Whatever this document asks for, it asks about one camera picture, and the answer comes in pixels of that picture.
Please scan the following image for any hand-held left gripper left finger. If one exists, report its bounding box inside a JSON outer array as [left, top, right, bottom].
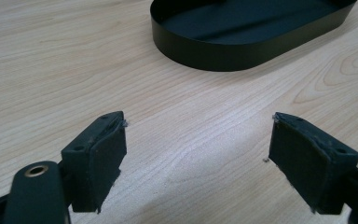
[[60, 110, 128, 215]]

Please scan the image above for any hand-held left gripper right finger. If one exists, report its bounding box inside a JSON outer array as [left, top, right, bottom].
[[268, 111, 358, 216]]

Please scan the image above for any black oval tray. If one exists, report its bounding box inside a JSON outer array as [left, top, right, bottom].
[[149, 0, 358, 73]]

